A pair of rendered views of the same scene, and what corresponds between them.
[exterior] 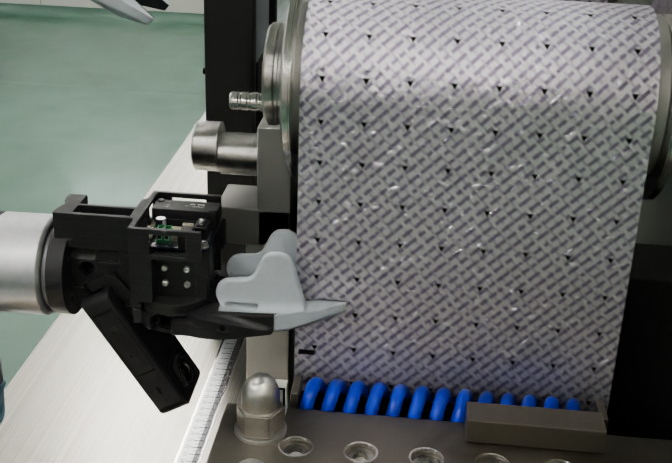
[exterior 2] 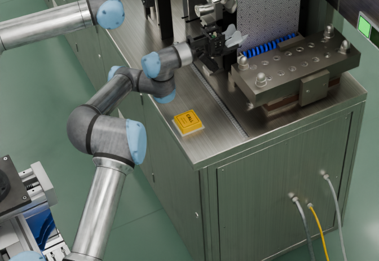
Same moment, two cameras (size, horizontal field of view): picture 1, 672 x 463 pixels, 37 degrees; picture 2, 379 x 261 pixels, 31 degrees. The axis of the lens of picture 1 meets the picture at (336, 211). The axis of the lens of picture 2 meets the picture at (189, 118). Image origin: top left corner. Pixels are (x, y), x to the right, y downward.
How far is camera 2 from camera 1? 169 cm
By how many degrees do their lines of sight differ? 32
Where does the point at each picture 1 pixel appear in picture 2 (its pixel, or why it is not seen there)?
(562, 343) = (288, 23)
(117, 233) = (205, 41)
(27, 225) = (184, 47)
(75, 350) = not seen: hidden behind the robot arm
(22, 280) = (189, 59)
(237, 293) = (229, 42)
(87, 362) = not seen: hidden behind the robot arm
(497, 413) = (283, 43)
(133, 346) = (209, 62)
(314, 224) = (241, 21)
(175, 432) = (194, 76)
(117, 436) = (183, 83)
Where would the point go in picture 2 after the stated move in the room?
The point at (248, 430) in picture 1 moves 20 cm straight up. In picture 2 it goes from (244, 67) to (244, 19)
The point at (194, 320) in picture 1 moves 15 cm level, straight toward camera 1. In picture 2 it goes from (225, 51) to (258, 75)
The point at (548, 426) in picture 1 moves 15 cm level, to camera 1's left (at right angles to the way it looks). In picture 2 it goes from (294, 41) to (257, 58)
